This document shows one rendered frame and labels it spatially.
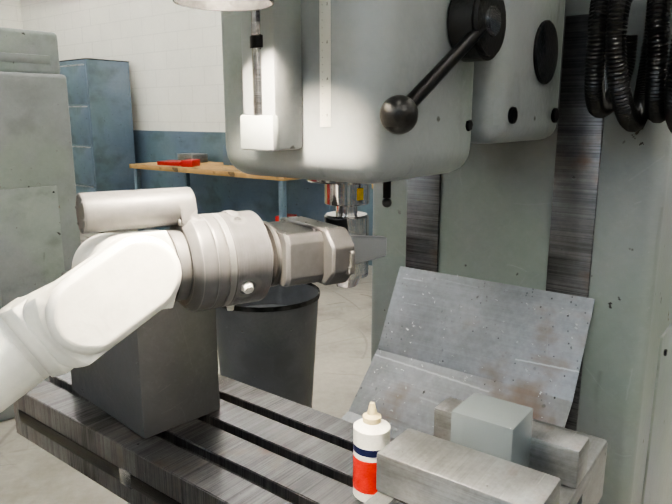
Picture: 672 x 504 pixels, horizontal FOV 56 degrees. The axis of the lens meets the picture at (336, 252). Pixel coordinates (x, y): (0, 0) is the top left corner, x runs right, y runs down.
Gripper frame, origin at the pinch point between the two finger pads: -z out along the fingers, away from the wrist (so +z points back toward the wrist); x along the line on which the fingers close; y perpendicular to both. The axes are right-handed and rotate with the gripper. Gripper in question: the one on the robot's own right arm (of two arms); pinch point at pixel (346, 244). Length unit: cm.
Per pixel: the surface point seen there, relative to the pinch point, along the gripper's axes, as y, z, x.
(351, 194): -5.6, 1.0, -2.2
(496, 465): 16.6, -2.6, -19.9
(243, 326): 69, -64, 167
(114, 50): -95, -177, 776
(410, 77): -16.5, 1.0, -10.9
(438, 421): 18.0, -5.8, -9.0
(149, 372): 18.8, 15.3, 21.8
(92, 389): 25.4, 19.7, 35.6
